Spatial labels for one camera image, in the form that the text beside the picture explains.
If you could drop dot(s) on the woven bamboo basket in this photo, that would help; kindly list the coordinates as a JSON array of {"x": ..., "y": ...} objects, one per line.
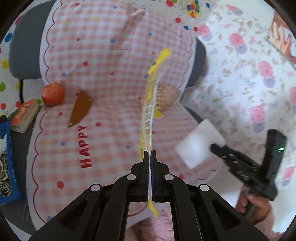
[{"x": 166, "y": 96}]

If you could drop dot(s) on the white foam block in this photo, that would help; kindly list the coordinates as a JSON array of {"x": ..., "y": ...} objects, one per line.
[{"x": 194, "y": 149}]

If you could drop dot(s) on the pink fuzzy right sleeve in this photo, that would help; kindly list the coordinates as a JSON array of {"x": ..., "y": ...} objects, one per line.
[{"x": 161, "y": 228}]

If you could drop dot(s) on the sunflower seed shells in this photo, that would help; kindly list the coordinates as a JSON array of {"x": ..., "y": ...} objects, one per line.
[{"x": 5, "y": 183}]

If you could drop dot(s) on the grey padded chair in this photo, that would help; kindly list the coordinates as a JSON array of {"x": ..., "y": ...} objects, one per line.
[{"x": 24, "y": 55}]

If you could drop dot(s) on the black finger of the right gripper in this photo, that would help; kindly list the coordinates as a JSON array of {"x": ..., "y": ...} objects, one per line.
[{"x": 223, "y": 152}]

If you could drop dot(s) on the brown leaf shaped card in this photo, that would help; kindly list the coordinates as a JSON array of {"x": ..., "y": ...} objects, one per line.
[{"x": 81, "y": 107}]

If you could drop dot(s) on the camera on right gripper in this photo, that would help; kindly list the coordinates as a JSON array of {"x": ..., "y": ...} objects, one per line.
[{"x": 274, "y": 150}]

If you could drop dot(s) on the clear yellow snack wrapper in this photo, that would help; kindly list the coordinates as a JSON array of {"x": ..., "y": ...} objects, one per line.
[{"x": 154, "y": 75}]

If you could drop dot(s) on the right hand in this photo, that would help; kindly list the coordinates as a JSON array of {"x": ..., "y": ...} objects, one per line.
[{"x": 262, "y": 204}]

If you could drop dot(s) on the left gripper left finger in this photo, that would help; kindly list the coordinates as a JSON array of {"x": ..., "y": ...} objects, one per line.
[{"x": 100, "y": 212}]

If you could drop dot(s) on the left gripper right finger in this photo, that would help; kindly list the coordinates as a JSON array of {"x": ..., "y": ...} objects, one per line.
[{"x": 198, "y": 212}]

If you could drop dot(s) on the red apple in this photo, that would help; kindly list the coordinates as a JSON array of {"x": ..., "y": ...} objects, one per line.
[{"x": 53, "y": 95}]

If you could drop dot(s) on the pink checkered cloth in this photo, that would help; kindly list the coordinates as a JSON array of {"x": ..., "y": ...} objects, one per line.
[{"x": 106, "y": 49}]

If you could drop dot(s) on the blue plastic basket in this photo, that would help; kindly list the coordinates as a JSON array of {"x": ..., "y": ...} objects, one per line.
[{"x": 6, "y": 147}]

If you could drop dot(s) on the stack of wooden sticks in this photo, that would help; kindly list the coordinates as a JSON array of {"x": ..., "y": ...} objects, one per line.
[{"x": 24, "y": 116}]

